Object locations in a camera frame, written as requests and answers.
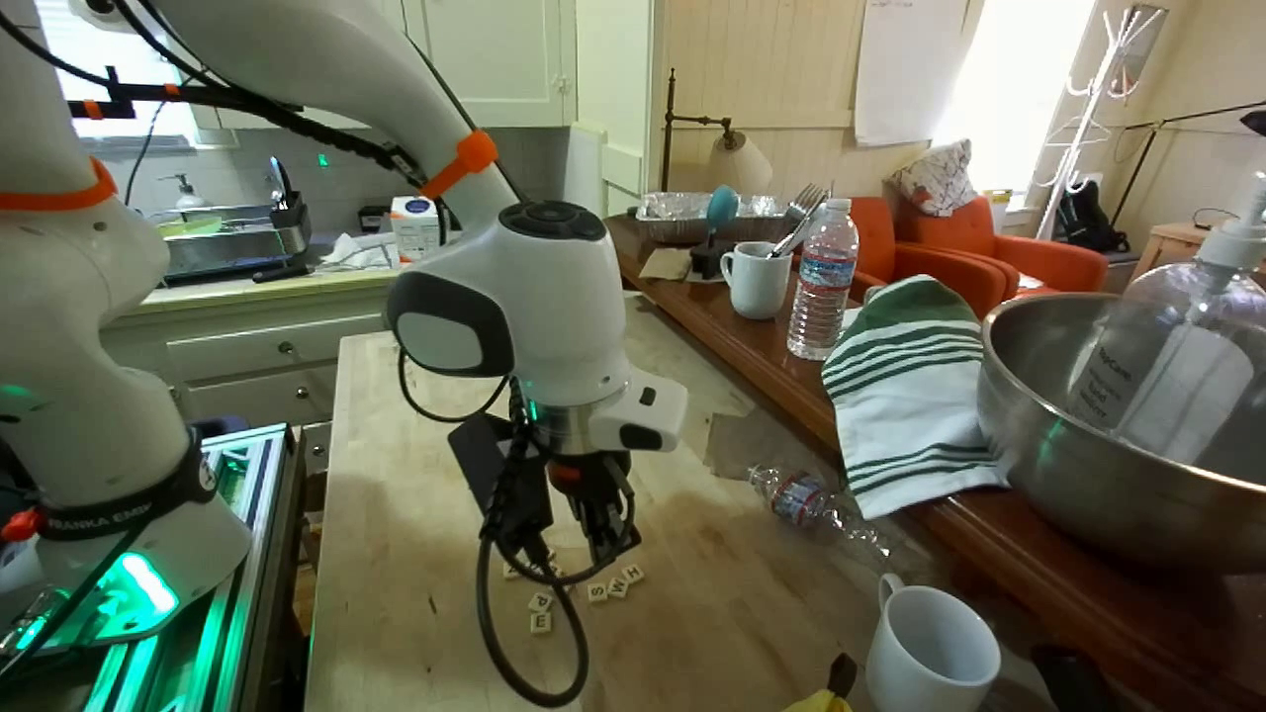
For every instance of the white letter tile P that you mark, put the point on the white letter tile P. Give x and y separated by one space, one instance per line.
539 602

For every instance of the white letter tile E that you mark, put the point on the white letter tile E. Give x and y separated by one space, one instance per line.
539 623

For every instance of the clear plastic water bottle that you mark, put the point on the clear plastic water bottle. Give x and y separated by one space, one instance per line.
824 282

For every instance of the orange armchair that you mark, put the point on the orange armchair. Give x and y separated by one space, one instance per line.
964 259

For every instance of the aluminium foil tray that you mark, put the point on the aluminium foil tray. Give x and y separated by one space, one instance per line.
674 209

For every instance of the black kitchen faucet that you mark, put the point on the black kitchen faucet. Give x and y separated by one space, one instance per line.
286 212

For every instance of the clear soap pump bottle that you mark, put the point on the clear soap pump bottle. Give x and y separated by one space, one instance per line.
1173 371

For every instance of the patterned cushion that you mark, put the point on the patterned cushion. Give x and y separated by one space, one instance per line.
933 179

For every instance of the metal spoon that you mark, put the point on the metal spoon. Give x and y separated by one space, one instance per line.
790 241

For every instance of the beige drawer cabinet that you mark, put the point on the beige drawer cabinet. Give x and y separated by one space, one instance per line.
261 350

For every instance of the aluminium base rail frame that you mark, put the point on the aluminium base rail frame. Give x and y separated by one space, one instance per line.
200 636

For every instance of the white coat rack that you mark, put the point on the white coat rack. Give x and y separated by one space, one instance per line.
1089 112

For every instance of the crushed clear plastic bottle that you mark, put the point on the crushed clear plastic bottle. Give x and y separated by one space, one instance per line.
795 499

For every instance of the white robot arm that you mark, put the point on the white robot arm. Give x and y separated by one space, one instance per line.
79 342

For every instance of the white crumpled rag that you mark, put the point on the white crumpled rag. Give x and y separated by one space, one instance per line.
357 253

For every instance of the dark brown wooden table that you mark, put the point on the dark brown wooden table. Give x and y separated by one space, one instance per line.
1121 621

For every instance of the steel kitchen sink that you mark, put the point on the steel kitchen sink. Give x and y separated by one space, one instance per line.
219 246

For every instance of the floor lamp beige shade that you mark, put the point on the floor lamp beige shade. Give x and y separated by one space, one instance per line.
741 166

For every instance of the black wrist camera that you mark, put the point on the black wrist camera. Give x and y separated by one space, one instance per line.
498 479

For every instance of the black bag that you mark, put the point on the black bag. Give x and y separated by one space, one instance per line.
1089 218

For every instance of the small sink soap dispenser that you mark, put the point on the small sink soap dispenser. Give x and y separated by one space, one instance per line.
183 200

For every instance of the black metal boom stand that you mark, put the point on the black metal boom stand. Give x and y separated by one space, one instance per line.
158 97

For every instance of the large steel mixing bowl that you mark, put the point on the large steel mixing bowl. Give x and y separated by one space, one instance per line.
1052 461

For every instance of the white hanging wall paper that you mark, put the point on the white hanging wall paper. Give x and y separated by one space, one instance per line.
912 75

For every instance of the blue fan object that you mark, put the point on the blue fan object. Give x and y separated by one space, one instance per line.
721 209

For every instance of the white ceramic mug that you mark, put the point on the white ceramic mug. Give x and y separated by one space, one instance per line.
753 282
923 660

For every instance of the white letter tile Z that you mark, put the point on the white letter tile Z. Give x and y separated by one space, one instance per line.
511 570

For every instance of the green striped white towel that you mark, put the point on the green striped white towel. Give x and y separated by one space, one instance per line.
912 398

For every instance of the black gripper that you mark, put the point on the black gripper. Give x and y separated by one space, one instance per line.
585 470

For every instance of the white letter tile H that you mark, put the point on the white letter tile H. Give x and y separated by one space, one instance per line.
634 577

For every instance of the small wooden side table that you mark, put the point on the small wooden side table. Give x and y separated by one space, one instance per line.
1173 245

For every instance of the brown paper sheet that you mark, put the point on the brown paper sheet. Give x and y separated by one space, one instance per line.
662 263

